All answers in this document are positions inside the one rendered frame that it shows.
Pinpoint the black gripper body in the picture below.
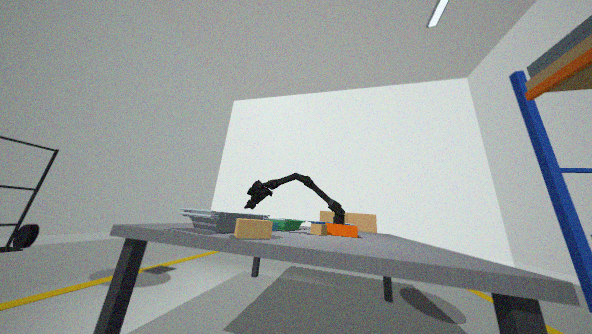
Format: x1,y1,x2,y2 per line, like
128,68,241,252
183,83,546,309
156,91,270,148
251,190,266,210

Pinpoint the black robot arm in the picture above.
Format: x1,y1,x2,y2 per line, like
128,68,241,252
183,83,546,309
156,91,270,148
247,173,345,225

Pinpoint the green plastic tray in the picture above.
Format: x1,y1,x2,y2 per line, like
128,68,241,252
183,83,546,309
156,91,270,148
268,219,305,230

